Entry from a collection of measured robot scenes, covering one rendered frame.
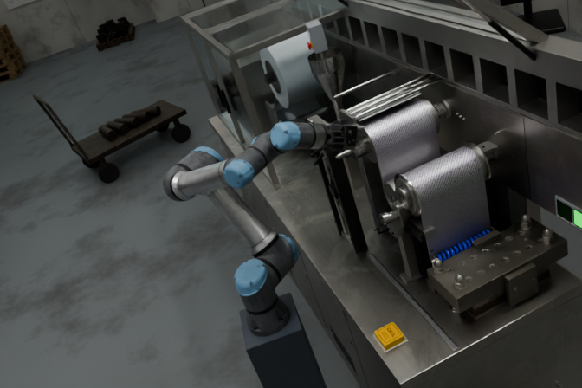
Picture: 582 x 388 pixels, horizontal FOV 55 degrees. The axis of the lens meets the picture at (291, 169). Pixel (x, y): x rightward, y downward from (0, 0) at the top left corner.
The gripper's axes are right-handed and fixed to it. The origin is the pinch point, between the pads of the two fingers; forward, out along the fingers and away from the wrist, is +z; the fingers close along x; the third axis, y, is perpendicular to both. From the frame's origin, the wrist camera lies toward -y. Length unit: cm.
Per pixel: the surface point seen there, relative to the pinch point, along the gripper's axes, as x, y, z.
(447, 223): -25.7, 23.3, 19.5
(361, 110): 7.8, -8.2, 10.1
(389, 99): 12.2, -3.8, 19.0
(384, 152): -5.7, 0.3, 13.6
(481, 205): -19.6, 28.7, 29.9
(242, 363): -135, -107, 44
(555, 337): -59, 52, 43
